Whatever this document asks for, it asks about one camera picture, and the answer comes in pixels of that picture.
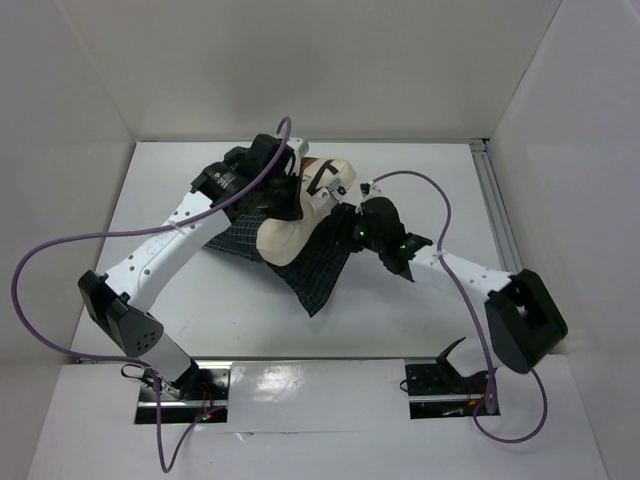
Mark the aluminium rail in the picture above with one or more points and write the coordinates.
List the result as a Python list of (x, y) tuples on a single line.
[(504, 238)]

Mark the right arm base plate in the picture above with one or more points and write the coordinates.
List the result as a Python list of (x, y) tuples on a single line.
[(435, 390)]

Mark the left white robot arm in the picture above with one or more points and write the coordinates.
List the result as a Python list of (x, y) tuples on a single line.
[(265, 174)]

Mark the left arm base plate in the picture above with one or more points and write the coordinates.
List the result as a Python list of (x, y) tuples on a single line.
[(208, 396)]

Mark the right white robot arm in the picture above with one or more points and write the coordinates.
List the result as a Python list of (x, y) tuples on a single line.
[(524, 322)]

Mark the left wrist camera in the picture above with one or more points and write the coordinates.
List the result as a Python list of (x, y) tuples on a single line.
[(299, 146)]

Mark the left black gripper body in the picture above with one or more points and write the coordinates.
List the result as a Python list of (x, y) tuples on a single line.
[(280, 195)]

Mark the dark checked pillowcase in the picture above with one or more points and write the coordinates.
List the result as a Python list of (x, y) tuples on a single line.
[(312, 275)]

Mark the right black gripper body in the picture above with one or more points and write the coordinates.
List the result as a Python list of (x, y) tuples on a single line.
[(343, 220)]

